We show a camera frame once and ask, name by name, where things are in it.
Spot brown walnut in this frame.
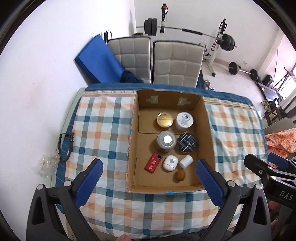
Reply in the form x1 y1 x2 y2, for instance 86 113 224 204
175 169 186 182

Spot white cylinder container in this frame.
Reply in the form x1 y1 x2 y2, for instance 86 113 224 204
179 155 194 169

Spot black patterned round tin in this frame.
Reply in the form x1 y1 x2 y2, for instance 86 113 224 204
177 132 198 153

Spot white rounded case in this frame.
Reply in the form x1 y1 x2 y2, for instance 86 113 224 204
163 155 179 172

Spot white cream jar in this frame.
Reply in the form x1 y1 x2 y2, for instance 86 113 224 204
176 112 194 131

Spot red lighter box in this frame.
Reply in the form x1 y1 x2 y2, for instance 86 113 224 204
144 153 162 173

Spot brown cardboard box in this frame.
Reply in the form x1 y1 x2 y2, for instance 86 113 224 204
126 89 215 194

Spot silver round jar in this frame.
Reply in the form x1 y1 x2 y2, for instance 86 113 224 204
156 131 177 152

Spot gold round tin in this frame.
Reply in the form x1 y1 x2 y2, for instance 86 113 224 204
156 112 174 130

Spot right hand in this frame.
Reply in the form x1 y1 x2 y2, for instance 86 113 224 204
268 201 295 240

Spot left hand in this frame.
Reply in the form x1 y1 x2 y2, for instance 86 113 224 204
115 234 132 241

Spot orange floral cloth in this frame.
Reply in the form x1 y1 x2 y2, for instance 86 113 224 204
265 128 295 153

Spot crumpled clear plastic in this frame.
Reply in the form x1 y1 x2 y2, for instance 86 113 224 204
35 153 60 178

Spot small black dumbbell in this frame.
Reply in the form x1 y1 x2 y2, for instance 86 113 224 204
228 62 259 81

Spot white barbell rack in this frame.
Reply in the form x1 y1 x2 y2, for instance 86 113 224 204
203 19 227 77

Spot blue foam mat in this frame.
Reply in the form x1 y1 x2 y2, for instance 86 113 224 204
74 34 144 84

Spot left grey padded chair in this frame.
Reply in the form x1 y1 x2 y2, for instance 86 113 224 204
107 36 152 83

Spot long barbell with plates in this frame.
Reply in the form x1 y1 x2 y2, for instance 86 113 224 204
136 18 237 52

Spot black strap buckle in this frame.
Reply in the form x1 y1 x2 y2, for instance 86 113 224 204
58 133 74 162

